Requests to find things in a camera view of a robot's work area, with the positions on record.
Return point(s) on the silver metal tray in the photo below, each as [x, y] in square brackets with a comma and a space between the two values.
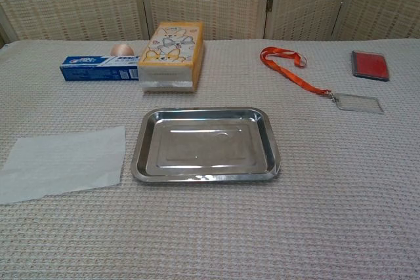
[210, 145]

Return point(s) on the yellow corgi print tissue pack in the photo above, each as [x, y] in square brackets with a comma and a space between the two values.
[169, 53]

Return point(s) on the beige woven tablecloth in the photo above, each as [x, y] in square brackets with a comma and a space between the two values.
[210, 227]

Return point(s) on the peach egg-shaped object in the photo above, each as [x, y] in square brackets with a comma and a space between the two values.
[122, 50]

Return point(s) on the blue toothpaste box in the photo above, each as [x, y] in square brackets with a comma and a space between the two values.
[98, 69]

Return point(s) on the brass screen hinge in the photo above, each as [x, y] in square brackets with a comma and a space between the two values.
[269, 3]

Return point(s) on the clear plastic badge holder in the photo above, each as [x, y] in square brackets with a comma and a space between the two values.
[359, 104]

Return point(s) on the red ink pad case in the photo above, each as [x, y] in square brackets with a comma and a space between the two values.
[370, 65]

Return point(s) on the woven folding screen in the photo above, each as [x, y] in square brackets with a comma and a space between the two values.
[82, 1]

